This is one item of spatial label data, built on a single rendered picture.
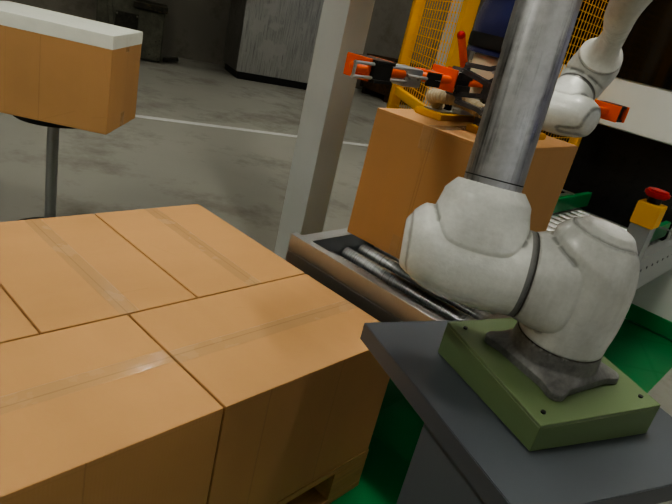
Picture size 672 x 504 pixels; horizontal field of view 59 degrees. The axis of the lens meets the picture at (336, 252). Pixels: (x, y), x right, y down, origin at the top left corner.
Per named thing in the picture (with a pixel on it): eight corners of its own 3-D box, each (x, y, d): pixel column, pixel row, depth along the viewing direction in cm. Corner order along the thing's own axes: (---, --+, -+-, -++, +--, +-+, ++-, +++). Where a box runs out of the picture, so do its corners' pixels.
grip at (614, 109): (598, 115, 194) (604, 100, 192) (623, 123, 189) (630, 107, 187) (588, 114, 188) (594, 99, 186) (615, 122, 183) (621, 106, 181)
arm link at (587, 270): (615, 374, 98) (676, 260, 88) (508, 343, 100) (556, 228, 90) (596, 324, 112) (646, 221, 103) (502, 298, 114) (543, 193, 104)
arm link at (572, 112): (524, 134, 149) (552, 100, 152) (582, 153, 140) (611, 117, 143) (521, 101, 141) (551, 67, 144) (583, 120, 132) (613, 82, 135)
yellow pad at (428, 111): (469, 114, 206) (474, 100, 204) (494, 123, 200) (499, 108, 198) (413, 111, 181) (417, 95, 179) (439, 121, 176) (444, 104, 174)
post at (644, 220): (531, 454, 215) (645, 197, 177) (548, 465, 211) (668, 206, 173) (523, 461, 210) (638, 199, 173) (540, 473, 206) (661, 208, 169)
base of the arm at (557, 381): (632, 378, 109) (645, 354, 106) (554, 403, 97) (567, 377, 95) (557, 322, 122) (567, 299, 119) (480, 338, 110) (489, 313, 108)
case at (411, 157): (444, 212, 232) (475, 112, 217) (537, 254, 210) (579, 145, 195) (346, 231, 188) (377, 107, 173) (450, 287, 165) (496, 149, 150)
